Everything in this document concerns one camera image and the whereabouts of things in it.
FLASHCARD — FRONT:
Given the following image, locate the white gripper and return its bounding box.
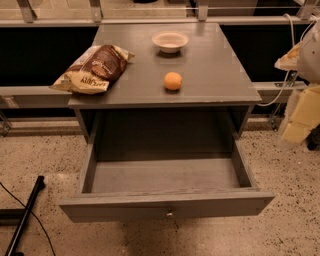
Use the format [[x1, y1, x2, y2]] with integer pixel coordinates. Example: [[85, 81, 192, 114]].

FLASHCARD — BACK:
[[274, 42, 320, 149]]

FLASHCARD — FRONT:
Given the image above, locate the orange fruit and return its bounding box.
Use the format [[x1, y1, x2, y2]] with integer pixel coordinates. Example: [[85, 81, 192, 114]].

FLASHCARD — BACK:
[[163, 72, 182, 91]]

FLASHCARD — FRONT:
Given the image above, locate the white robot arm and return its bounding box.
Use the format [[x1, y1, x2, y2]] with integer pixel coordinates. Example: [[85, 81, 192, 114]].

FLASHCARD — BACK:
[[275, 22, 320, 148]]

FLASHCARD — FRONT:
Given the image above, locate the open grey top drawer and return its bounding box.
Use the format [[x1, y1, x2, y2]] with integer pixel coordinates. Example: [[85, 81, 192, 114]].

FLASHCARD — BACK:
[[59, 140, 274, 222]]

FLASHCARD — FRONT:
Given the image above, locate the grey cabinet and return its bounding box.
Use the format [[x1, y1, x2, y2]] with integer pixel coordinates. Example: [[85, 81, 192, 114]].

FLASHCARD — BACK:
[[69, 23, 261, 136]]

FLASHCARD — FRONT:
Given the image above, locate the white bowl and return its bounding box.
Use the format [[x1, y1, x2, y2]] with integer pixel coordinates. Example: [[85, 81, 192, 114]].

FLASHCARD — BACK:
[[152, 31, 189, 54]]

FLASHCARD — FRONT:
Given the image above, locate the brown chip bag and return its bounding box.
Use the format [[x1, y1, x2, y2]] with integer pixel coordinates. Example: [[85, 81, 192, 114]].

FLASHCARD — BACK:
[[50, 45, 135, 95]]

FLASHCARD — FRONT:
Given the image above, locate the black metal stand leg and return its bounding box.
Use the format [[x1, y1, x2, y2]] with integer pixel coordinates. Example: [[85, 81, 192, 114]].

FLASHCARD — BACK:
[[0, 176, 45, 256]]

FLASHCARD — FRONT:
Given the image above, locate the white cable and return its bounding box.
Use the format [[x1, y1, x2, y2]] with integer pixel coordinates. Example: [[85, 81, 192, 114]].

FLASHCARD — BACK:
[[256, 13, 319, 108]]

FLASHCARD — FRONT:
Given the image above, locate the metal railing frame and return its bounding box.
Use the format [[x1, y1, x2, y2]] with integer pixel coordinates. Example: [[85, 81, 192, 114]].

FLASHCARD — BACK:
[[0, 0, 320, 27]]

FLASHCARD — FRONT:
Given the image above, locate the thin black floor cable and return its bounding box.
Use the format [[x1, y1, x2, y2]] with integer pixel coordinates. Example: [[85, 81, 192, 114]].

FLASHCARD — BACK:
[[0, 181, 57, 256]]

